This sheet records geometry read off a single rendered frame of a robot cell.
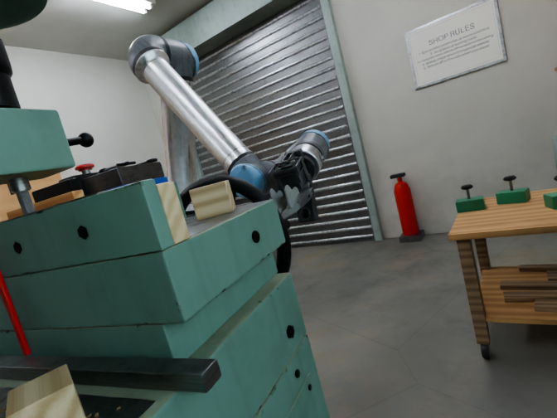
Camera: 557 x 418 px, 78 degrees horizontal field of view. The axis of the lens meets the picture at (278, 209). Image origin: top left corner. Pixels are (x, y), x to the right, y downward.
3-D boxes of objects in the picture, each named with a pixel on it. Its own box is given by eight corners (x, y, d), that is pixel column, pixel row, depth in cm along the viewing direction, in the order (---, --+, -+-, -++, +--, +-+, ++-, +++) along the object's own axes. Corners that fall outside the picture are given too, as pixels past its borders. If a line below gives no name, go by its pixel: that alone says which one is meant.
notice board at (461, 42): (506, 60, 251) (496, -5, 246) (506, 60, 250) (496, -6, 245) (416, 89, 288) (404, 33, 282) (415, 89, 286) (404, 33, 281)
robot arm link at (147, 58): (117, 18, 100) (264, 179, 83) (152, 27, 111) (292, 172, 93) (106, 54, 106) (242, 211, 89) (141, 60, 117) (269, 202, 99)
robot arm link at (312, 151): (296, 178, 94) (329, 170, 90) (292, 187, 90) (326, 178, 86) (283, 148, 90) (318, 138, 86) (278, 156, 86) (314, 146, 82)
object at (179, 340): (278, 272, 47) (271, 244, 47) (176, 369, 28) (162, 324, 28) (89, 293, 64) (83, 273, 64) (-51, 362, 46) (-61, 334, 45)
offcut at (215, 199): (236, 207, 46) (228, 179, 46) (233, 211, 42) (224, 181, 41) (204, 216, 46) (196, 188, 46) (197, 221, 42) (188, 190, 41)
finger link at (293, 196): (270, 199, 68) (283, 177, 76) (282, 223, 71) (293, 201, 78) (284, 196, 67) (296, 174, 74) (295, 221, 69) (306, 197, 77)
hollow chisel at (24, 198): (38, 219, 39) (23, 177, 39) (31, 221, 39) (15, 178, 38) (34, 221, 40) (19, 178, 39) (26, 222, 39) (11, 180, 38)
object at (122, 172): (168, 182, 62) (159, 153, 61) (119, 193, 52) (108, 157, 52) (119, 196, 68) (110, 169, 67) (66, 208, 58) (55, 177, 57)
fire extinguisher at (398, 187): (424, 234, 312) (411, 170, 305) (421, 240, 297) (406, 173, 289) (404, 236, 322) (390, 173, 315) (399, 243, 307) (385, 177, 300)
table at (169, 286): (311, 223, 54) (302, 186, 53) (188, 323, 27) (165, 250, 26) (70, 264, 80) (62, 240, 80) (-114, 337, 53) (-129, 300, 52)
